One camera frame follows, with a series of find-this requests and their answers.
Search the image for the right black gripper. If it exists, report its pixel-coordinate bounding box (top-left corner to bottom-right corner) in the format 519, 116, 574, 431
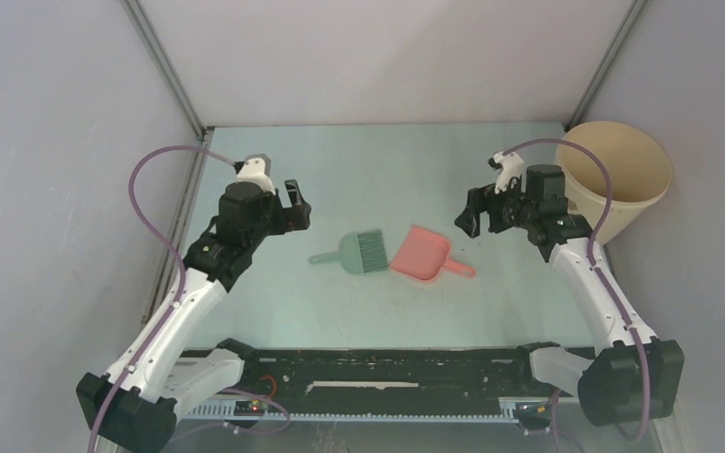
454, 174, 536, 239

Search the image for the pink plastic dustpan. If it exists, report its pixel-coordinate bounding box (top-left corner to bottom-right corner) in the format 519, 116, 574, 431
389, 225, 477, 283

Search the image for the green plastic brush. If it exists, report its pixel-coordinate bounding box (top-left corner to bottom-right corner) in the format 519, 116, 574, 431
309, 229, 389, 276

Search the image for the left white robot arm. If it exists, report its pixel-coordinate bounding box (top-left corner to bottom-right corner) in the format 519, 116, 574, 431
76, 179, 312, 452

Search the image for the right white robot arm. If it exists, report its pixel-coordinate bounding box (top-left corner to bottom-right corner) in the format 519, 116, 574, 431
455, 164, 684, 427

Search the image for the beige paper bucket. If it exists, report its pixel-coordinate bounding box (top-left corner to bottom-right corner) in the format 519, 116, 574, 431
556, 121, 673, 245

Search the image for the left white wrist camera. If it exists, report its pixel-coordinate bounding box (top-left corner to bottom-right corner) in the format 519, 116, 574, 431
234, 154, 276, 193

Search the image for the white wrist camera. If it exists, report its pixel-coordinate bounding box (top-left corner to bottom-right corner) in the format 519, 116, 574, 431
488, 151, 526, 193
234, 154, 276, 193

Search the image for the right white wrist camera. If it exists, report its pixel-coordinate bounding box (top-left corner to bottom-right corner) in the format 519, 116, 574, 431
488, 151, 526, 193

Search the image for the left aluminium frame post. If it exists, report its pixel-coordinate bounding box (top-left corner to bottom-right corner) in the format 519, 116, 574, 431
121, 0, 206, 140

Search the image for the aluminium frame post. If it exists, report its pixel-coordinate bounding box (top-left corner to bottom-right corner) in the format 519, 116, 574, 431
564, 0, 652, 131
121, 0, 206, 140

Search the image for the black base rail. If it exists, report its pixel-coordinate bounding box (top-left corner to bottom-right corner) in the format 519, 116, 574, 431
220, 342, 552, 409

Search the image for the grey cable duct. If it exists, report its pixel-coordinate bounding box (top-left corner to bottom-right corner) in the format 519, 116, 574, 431
184, 399, 517, 423

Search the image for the right aluminium frame post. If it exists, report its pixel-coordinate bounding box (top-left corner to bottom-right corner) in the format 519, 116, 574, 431
564, 0, 652, 131

